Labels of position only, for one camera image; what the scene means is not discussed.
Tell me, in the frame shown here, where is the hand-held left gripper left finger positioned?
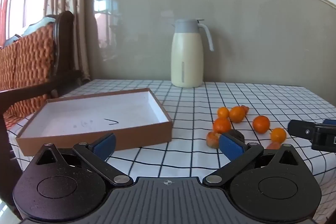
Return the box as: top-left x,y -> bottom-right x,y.
34,133 -> 134,186

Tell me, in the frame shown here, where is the dark wooden armchair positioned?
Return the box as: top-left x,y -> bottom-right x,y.
0,11 -> 84,156

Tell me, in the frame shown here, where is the small orange mandarin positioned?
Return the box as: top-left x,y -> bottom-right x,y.
217,107 -> 230,120

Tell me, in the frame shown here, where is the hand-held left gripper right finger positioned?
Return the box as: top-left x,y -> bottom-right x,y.
202,133 -> 301,186

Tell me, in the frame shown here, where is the large orange mandarin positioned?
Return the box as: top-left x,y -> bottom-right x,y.
213,118 -> 232,134

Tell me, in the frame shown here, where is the damaged peeled mandarin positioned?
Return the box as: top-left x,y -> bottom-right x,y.
206,131 -> 221,148

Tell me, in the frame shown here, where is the orange woven chair cushion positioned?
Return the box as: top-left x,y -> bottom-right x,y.
0,23 -> 57,130

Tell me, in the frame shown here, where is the light blue cloth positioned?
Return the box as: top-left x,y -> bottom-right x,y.
4,17 -> 56,46

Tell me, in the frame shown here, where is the cream thermos jug grey lid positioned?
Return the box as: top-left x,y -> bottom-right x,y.
171,19 -> 214,88

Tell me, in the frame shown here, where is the brown cardboard box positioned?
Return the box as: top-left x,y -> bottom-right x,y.
16,88 -> 173,157

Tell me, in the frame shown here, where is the dark brown round fruit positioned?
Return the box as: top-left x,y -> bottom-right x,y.
227,129 -> 245,144

